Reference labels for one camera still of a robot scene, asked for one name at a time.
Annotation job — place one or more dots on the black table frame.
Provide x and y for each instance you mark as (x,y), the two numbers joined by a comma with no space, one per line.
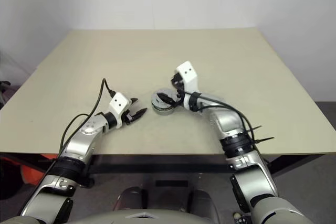
(157,165)

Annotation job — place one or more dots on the round silver motor lid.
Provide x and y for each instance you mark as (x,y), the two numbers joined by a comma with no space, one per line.
(156,98)

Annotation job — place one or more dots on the dark rounded shape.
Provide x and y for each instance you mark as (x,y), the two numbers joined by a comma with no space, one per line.
(131,199)
(204,200)

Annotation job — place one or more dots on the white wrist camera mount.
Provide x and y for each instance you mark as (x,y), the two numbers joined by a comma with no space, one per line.
(118,102)
(187,73)

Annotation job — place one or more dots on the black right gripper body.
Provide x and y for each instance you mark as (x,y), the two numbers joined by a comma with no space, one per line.
(180,90)

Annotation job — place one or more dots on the black rectangular strip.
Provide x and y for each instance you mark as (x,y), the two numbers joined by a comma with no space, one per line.
(172,183)

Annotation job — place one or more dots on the dark equipment beside table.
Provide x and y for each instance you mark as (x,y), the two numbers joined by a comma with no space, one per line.
(4,90)

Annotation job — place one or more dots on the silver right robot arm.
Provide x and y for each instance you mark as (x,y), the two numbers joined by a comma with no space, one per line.
(228,121)

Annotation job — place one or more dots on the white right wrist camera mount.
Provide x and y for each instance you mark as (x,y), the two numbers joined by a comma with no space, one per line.
(187,73)

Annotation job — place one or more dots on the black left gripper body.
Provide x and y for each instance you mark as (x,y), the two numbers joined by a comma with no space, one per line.
(127,116)

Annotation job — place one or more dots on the black bag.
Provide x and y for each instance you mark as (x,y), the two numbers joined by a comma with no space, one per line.
(9,182)

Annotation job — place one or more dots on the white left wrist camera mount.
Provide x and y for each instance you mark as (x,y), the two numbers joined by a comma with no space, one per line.
(118,102)

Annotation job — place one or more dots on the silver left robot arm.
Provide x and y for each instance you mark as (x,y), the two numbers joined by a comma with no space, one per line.
(78,142)

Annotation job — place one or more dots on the grey robot torso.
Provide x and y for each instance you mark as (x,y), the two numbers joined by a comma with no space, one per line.
(147,218)

